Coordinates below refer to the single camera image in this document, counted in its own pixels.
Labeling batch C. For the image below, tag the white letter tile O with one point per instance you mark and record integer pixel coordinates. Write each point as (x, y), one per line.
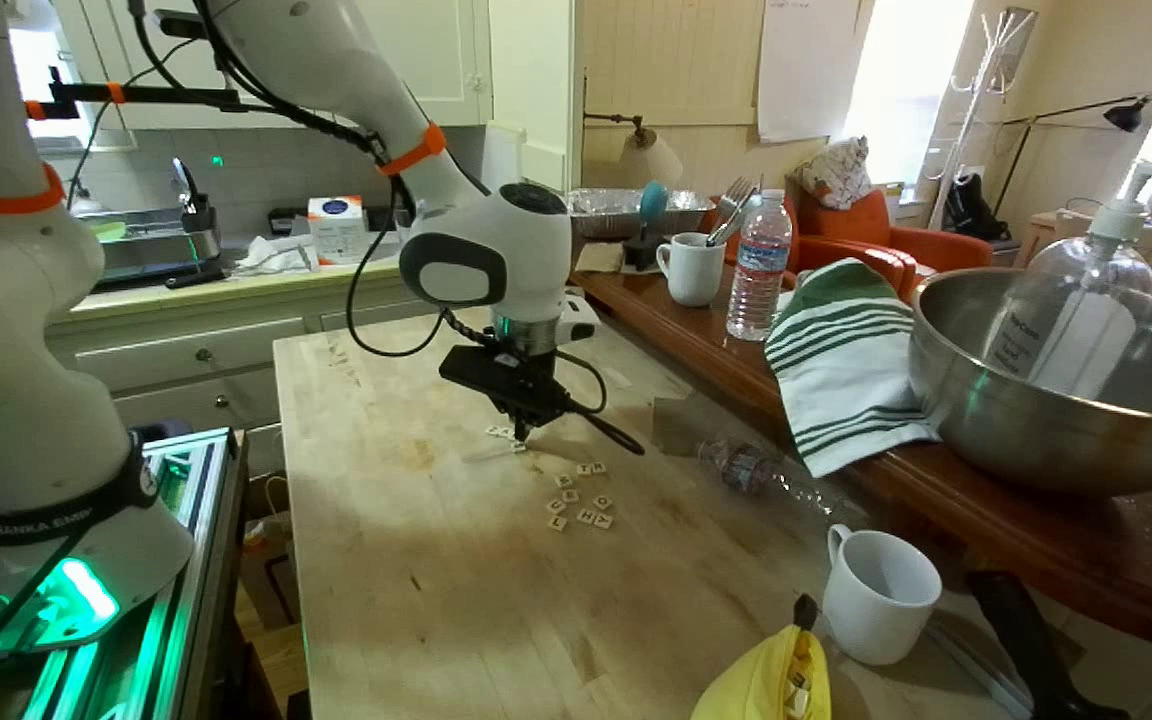
(599, 522)

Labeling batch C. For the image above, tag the white letter tile W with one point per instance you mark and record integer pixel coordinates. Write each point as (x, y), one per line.
(562, 477)

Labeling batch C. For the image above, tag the steel mixing bowl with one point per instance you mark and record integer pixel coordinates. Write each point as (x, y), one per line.
(1056, 443)

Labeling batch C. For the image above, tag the green striped white towel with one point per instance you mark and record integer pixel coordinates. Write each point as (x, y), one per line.
(843, 373)

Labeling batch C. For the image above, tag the tan cardboard sheet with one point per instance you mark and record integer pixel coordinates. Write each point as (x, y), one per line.
(599, 259)

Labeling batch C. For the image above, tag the crushed clear plastic bottle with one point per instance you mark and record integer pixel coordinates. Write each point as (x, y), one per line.
(757, 473)

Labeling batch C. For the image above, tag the white mug holding utensils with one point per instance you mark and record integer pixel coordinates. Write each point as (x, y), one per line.
(695, 274)

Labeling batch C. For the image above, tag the aluminium foil tray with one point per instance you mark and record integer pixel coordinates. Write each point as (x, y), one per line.
(600, 201)

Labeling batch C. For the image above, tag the aluminium robot stand frame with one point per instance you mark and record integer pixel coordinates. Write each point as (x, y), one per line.
(191, 533)

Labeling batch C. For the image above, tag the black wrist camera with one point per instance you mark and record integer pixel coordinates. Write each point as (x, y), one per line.
(476, 371)

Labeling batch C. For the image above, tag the white wall paper sheet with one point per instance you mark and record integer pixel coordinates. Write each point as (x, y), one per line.
(811, 73)

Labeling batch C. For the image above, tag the white empty mug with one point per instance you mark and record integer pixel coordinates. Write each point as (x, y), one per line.
(877, 625)

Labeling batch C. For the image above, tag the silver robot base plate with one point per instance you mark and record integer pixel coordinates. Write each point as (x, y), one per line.
(68, 587)

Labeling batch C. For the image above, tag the white rag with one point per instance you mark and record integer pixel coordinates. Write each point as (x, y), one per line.
(278, 252)

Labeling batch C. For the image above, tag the dark wooden table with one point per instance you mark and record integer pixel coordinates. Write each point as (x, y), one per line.
(1111, 546)

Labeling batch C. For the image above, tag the black stand leg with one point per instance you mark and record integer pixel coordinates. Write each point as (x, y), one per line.
(1028, 643)

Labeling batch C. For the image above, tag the metal spoon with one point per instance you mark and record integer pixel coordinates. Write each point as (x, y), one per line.
(721, 228)

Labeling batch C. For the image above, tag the white upper cabinet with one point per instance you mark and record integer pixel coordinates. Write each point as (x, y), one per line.
(450, 54)

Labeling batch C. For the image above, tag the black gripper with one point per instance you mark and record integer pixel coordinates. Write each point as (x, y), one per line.
(536, 384)

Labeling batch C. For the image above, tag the white counter cabinet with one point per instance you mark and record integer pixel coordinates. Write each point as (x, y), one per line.
(202, 362)

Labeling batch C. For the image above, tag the black bag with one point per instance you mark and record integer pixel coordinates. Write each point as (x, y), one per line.
(970, 206)

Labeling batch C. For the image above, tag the white wipes container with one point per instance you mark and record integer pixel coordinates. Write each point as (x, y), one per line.
(338, 226)

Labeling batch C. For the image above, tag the clear water bottle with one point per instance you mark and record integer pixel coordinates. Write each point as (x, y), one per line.
(757, 284)

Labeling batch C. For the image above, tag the black faucet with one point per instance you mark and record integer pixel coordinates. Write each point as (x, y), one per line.
(199, 213)

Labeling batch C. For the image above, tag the black floor lamp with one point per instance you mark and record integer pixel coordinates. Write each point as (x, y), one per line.
(1127, 113)

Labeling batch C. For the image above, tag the black block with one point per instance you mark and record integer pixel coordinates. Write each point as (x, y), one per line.
(642, 244)

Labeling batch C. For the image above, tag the cream shade table lamp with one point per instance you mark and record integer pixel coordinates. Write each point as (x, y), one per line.
(650, 159)

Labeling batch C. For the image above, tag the clear pump sanitiser bottle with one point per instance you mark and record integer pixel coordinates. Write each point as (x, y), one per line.
(1069, 334)

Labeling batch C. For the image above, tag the yellow banana plush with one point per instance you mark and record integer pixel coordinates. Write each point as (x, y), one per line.
(760, 686)

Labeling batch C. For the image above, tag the black horizontal rod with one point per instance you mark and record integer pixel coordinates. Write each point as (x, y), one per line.
(178, 96)

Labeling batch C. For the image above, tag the orange armchair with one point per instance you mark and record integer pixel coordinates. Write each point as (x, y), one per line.
(920, 244)

